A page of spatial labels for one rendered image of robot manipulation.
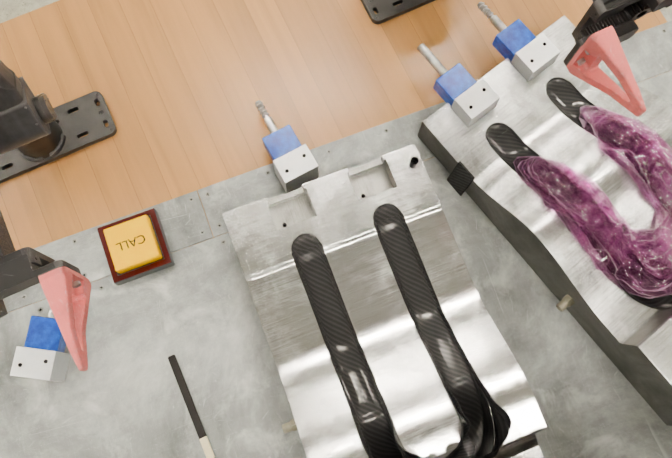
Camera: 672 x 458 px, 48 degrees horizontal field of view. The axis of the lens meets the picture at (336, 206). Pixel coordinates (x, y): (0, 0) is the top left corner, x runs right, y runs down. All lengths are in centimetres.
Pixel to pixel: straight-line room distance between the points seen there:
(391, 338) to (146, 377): 32
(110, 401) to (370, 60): 59
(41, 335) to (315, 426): 37
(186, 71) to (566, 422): 71
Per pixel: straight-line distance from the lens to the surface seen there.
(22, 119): 98
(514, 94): 105
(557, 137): 104
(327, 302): 92
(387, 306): 92
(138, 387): 102
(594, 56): 68
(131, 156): 108
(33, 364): 100
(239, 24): 114
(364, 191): 97
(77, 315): 64
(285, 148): 101
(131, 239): 101
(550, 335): 104
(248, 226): 93
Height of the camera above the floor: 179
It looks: 75 degrees down
